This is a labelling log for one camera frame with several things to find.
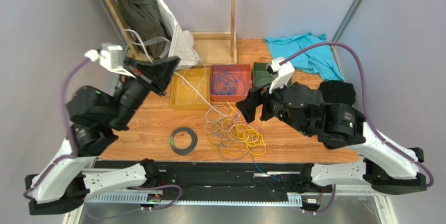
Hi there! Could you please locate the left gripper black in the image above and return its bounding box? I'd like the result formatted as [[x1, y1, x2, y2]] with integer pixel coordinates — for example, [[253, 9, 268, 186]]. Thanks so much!
[[111, 57, 184, 130]]

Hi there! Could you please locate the blue cable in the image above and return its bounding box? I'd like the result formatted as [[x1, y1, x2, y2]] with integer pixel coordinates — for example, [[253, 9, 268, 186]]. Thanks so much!
[[212, 65, 250, 96], [210, 65, 249, 97], [212, 126, 283, 183]]

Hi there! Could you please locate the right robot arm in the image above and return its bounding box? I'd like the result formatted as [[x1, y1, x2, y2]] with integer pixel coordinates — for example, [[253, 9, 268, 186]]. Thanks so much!
[[236, 83, 428, 195]]

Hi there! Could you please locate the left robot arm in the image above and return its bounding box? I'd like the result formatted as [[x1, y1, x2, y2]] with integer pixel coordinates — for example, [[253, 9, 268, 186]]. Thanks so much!
[[24, 57, 180, 216]]

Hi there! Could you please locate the green plastic bin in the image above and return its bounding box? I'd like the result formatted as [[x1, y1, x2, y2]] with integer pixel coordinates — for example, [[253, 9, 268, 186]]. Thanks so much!
[[253, 62, 273, 87]]

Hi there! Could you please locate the red plastic bin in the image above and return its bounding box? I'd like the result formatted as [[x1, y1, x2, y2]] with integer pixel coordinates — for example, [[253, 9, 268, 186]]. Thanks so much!
[[210, 64, 252, 102]]

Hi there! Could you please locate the yellow plastic bin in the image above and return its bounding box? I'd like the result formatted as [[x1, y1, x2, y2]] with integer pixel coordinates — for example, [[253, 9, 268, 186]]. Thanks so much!
[[170, 67, 210, 110]]

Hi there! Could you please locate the white cloth hanging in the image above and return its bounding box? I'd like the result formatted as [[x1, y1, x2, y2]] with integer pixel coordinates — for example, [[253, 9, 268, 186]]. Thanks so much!
[[143, 0, 203, 70]]

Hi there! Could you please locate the olive green cloth hanging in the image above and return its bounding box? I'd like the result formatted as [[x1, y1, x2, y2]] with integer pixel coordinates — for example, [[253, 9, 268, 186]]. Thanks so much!
[[116, 0, 171, 59]]

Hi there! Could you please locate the cyan cloth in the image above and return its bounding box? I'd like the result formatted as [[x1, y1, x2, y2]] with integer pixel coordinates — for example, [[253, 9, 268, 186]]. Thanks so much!
[[263, 32, 345, 82]]

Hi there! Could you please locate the black cloth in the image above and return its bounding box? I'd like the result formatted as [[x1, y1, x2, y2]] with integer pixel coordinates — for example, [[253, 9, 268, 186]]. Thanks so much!
[[318, 80, 356, 106]]

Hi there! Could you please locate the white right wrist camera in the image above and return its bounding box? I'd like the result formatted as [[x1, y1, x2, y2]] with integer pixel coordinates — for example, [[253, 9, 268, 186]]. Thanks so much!
[[266, 57, 295, 94]]

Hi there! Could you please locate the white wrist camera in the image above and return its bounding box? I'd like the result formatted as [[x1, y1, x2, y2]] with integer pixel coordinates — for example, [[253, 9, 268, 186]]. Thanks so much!
[[266, 57, 295, 94], [84, 43, 135, 77]]

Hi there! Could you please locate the yellow cable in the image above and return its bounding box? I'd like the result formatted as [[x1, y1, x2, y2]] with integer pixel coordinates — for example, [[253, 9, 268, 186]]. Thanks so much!
[[207, 112, 268, 160]]

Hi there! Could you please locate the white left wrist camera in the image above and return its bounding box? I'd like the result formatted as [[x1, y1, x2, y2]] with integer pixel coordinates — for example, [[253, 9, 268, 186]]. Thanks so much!
[[84, 43, 135, 77]]

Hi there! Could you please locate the wooden frame stand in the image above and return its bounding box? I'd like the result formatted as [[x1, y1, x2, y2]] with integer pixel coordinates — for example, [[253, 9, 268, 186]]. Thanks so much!
[[100, 0, 238, 66]]

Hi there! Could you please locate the grey coiled cable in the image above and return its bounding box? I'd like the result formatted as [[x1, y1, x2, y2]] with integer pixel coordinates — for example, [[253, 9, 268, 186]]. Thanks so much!
[[169, 127, 198, 156]]

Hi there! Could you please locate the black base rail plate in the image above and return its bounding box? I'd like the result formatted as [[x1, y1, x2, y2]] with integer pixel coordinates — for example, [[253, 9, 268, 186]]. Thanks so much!
[[94, 161, 333, 204]]

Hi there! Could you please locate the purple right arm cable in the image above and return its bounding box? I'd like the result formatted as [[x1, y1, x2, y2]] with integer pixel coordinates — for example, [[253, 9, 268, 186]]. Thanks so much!
[[278, 41, 435, 188]]

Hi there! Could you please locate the aluminium frame rail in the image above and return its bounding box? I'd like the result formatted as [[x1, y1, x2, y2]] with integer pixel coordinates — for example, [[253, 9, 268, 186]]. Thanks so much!
[[62, 188, 398, 224]]

